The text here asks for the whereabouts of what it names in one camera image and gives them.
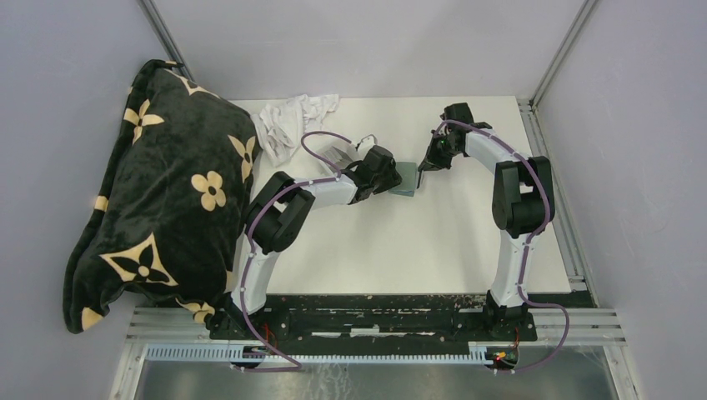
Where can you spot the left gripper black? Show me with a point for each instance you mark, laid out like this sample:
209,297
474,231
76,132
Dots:
393,178

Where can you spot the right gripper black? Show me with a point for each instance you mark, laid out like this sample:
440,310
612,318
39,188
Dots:
432,160

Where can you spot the green leather card holder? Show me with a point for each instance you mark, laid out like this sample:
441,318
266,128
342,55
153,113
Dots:
408,172

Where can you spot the clear plastic card box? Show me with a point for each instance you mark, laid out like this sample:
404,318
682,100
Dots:
338,155

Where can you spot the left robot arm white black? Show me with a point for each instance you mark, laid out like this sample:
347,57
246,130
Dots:
274,219

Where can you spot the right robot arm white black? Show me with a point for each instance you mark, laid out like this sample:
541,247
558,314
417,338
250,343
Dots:
522,203

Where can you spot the white crumpled cloth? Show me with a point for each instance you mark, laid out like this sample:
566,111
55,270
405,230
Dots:
280,126

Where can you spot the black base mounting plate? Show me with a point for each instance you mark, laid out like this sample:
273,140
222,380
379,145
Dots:
384,324

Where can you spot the black floral blanket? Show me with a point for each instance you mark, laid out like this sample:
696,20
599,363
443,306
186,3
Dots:
169,212

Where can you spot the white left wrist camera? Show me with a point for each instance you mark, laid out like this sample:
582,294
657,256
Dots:
365,145

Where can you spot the aluminium rail frame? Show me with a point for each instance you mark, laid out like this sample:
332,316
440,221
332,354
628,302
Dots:
592,334

